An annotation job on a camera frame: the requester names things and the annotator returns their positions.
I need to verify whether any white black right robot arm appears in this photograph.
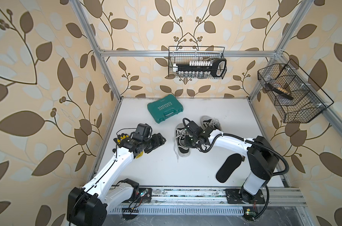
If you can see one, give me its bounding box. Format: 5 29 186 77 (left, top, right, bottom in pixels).
182 118 290 203

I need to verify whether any socket bit set in basket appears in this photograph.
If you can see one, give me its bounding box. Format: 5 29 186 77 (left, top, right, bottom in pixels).
170 58 227 79

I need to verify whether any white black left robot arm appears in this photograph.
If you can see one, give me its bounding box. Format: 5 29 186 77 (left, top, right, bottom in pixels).
66 123 166 226

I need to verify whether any black white canvas sneaker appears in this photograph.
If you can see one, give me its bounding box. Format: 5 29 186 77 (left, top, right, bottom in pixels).
174 123 190 157

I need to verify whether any aluminium frame rail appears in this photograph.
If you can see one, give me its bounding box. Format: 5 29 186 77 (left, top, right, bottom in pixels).
98 186 307 208

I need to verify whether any black wire basket at back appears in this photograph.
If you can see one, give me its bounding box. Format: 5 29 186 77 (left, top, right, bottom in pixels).
168 46 227 79

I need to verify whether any black wire basket on right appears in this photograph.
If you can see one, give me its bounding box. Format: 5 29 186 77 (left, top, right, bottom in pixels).
258 59 334 123

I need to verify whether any black wire basket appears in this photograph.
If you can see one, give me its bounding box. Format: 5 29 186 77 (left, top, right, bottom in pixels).
258 59 334 123
168 46 227 79

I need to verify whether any yellow black work glove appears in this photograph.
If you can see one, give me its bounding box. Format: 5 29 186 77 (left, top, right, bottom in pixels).
113 133 130 153

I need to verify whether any dark object in right basket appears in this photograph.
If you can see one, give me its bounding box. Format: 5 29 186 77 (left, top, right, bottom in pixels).
266 82 294 101

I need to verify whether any green plastic tool case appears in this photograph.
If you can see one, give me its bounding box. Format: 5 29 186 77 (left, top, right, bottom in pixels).
147 94 184 123

